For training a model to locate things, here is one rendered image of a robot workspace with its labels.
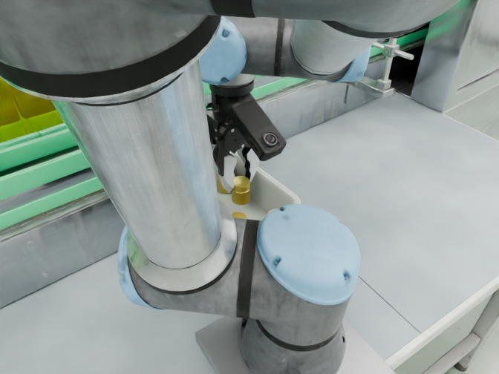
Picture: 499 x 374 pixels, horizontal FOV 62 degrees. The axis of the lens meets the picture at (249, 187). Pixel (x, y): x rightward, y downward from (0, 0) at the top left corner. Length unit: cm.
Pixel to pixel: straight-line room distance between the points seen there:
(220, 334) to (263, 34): 42
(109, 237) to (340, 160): 55
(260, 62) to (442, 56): 80
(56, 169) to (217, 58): 32
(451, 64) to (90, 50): 114
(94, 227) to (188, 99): 54
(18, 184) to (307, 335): 45
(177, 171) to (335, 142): 83
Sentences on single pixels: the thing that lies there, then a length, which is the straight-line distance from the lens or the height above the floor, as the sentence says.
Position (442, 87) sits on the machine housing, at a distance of 128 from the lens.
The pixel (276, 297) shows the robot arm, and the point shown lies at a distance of 46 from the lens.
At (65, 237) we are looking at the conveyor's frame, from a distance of 74.
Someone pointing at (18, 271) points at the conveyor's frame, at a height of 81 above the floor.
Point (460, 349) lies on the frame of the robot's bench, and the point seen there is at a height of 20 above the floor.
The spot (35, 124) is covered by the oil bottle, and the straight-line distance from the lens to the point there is 77.
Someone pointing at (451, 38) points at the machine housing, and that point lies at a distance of 124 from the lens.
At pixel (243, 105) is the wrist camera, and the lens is 67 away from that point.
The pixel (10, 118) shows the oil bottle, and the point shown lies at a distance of 76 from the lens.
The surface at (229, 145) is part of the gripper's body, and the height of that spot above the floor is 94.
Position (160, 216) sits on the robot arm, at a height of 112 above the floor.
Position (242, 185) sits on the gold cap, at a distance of 76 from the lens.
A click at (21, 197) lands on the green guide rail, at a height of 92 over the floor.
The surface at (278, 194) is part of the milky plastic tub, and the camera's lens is 78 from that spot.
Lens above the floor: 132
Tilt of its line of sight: 39 degrees down
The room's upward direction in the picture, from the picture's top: straight up
